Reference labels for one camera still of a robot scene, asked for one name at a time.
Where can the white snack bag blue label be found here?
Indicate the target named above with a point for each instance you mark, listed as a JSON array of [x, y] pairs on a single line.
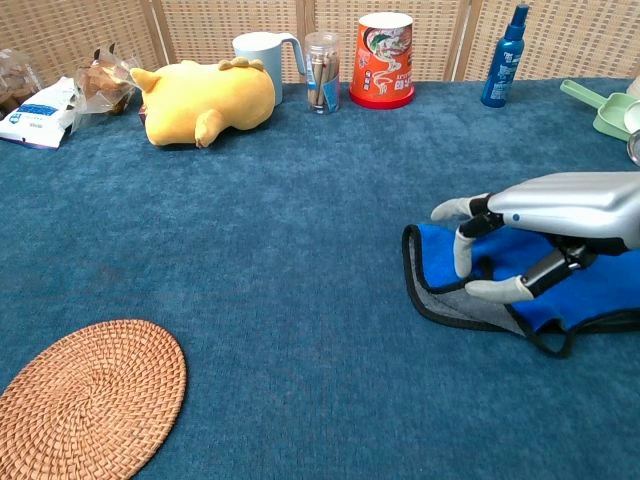
[[35, 117]]

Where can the yellow plush toy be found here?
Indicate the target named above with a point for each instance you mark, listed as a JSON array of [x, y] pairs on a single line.
[[210, 100]]

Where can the grey and blue microfibre towel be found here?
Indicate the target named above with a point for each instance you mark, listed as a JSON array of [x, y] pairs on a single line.
[[590, 295]]

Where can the clear bag of pastry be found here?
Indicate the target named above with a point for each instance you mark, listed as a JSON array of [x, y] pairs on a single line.
[[102, 82]]

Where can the white round cup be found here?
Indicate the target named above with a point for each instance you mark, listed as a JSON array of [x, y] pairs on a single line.
[[633, 117]]

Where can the shiny metal cup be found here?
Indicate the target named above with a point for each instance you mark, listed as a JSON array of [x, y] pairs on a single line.
[[635, 147]]

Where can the clear bag of cookies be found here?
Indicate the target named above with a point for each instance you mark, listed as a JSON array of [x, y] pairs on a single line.
[[15, 85]]

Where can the light green plastic scoop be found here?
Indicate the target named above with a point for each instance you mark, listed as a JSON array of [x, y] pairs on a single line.
[[607, 117]]

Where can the small red box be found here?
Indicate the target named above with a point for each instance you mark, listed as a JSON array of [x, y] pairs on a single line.
[[143, 116]]

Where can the blue plush tablecloth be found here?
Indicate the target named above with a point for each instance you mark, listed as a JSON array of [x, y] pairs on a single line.
[[275, 250]]

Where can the blue spray bottle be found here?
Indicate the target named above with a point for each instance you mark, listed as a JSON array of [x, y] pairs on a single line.
[[505, 65]]

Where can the wicker folding screen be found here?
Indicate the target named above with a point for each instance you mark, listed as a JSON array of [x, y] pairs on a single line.
[[575, 40]]

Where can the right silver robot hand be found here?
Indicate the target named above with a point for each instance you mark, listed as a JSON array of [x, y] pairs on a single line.
[[575, 205]]

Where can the light blue plastic mug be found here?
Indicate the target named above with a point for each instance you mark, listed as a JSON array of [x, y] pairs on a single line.
[[260, 50]]

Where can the white round bowl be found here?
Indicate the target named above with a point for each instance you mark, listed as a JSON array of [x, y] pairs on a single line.
[[635, 86]]

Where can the round woven rattan placemat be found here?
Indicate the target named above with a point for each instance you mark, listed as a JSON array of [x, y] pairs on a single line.
[[90, 400]]

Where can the clear jar of sticks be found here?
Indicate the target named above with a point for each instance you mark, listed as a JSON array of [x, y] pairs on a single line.
[[322, 75]]

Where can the orange instant noodle cup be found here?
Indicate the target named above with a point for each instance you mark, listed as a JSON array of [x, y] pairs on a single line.
[[382, 60]]

